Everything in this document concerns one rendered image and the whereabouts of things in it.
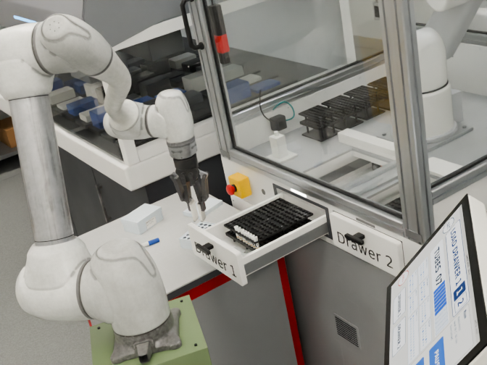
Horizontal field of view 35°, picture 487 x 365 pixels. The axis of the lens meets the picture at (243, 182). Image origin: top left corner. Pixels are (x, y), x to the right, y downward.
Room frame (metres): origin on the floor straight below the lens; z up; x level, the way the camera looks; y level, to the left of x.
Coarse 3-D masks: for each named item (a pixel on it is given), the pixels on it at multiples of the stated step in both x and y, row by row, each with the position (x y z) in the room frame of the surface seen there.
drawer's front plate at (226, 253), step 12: (192, 228) 2.12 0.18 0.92; (192, 240) 2.14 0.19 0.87; (204, 240) 2.06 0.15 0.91; (216, 240) 2.00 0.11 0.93; (216, 252) 2.01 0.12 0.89; (228, 252) 1.94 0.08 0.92; (240, 252) 1.91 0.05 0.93; (216, 264) 2.02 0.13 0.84; (228, 264) 1.95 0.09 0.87; (240, 264) 1.90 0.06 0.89; (228, 276) 1.97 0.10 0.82; (240, 276) 1.90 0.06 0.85
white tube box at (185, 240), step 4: (196, 224) 2.39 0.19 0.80; (200, 224) 2.40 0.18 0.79; (204, 224) 2.39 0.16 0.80; (208, 224) 2.38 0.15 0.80; (212, 224) 2.37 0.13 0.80; (204, 228) 2.35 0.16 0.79; (184, 236) 2.33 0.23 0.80; (188, 236) 2.32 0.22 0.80; (180, 240) 2.31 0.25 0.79; (184, 240) 2.30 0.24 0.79; (188, 240) 2.29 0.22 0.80; (180, 244) 2.31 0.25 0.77; (184, 244) 2.30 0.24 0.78; (188, 244) 2.29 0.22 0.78; (188, 248) 2.29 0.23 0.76; (192, 248) 2.28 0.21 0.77
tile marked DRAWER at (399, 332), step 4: (404, 316) 1.34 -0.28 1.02; (404, 320) 1.32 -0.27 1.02; (400, 324) 1.33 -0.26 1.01; (404, 324) 1.31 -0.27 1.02; (396, 328) 1.33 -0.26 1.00; (400, 328) 1.32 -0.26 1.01; (404, 328) 1.30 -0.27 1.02; (396, 332) 1.32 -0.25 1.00; (400, 332) 1.30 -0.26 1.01; (404, 332) 1.28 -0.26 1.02; (396, 336) 1.30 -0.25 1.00; (400, 336) 1.29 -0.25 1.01; (404, 336) 1.27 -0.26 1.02; (396, 340) 1.29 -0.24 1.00; (400, 340) 1.28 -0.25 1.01; (404, 340) 1.26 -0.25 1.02; (392, 344) 1.30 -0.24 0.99; (396, 344) 1.28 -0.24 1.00; (400, 344) 1.26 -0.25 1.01; (404, 344) 1.25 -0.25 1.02; (392, 348) 1.28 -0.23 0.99; (396, 348) 1.26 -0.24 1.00; (400, 348) 1.25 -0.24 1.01; (392, 352) 1.27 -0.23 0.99; (396, 352) 1.25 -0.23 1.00; (392, 356) 1.26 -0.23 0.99
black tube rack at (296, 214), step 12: (276, 204) 2.21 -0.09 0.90; (288, 204) 2.20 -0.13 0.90; (252, 216) 2.17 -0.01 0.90; (264, 216) 2.15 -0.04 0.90; (276, 216) 2.14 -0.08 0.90; (288, 216) 2.12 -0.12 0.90; (300, 216) 2.10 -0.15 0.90; (252, 228) 2.09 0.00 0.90; (264, 228) 2.07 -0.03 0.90; (276, 228) 2.05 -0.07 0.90; (288, 228) 2.09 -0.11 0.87; (240, 240) 2.08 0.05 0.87; (264, 240) 2.05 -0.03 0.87
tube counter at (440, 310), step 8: (440, 272) 1.33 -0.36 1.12; (440, 280) 1.30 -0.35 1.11; (440, 288) 1.28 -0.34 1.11; (440, 296) 1.25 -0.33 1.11; (440, 304) 1.23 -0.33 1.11; (440, 312) 1.20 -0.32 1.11; (448, 312) 1.18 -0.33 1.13; (440, 320) 1.18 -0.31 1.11; (448, 320) 1.15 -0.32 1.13; (440, 328) 1.16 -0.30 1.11
